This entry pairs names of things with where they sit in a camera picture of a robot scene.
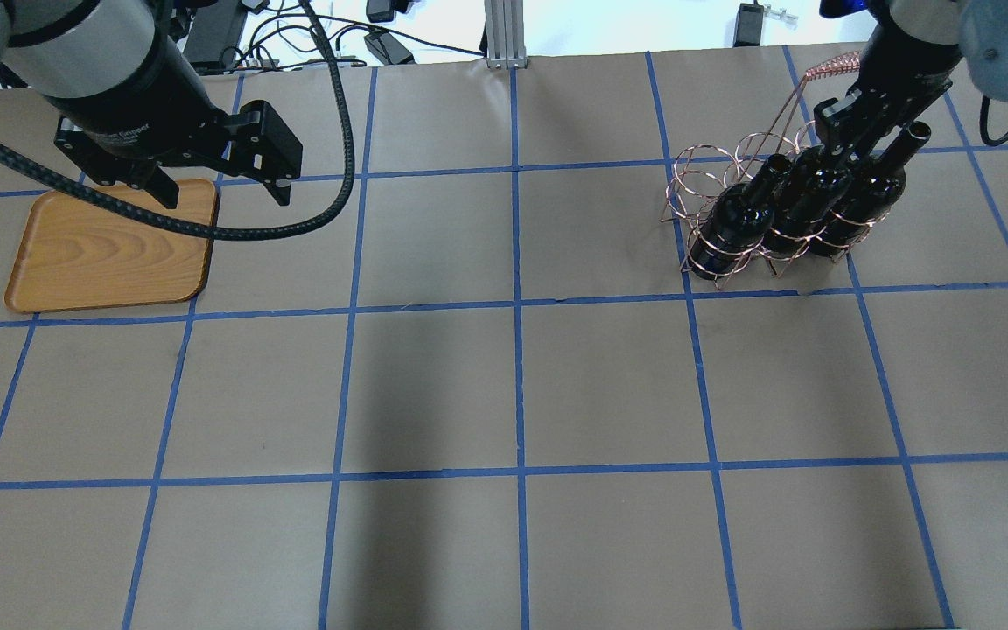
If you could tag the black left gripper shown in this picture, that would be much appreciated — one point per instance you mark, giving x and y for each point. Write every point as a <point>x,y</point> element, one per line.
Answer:
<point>138,103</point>

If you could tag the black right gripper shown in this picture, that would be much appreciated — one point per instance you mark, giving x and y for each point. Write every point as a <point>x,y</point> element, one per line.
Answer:
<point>909,51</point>

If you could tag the dark wine bottle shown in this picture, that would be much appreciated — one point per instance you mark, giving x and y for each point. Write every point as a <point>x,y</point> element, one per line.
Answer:
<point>817,180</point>
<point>740,218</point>
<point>879,183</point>

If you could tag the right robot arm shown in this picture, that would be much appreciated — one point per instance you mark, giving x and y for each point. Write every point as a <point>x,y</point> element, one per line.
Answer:
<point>981,28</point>

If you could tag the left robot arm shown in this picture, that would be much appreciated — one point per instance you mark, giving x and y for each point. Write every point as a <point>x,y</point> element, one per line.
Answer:
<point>44,43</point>

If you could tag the wooden tray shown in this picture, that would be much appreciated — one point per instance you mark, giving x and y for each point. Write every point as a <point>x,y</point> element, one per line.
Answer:
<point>73,256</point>

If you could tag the copper wire bottle basket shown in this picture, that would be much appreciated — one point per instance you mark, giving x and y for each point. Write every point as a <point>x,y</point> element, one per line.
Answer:
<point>703,174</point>

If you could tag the aluminium frame post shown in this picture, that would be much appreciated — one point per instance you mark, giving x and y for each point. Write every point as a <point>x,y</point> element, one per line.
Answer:
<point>506,47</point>

